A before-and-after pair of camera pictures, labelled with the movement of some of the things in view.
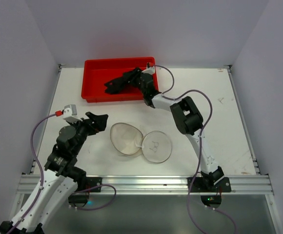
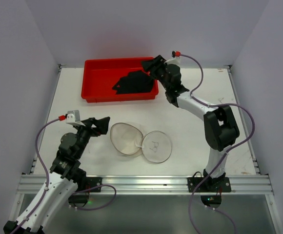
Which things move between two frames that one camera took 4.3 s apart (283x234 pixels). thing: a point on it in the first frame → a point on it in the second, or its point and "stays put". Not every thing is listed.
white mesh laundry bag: (155, 145) stays put
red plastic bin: (97, 71) stays put
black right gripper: (133, 77) → (156, 67)
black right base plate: (198, 185) stays put
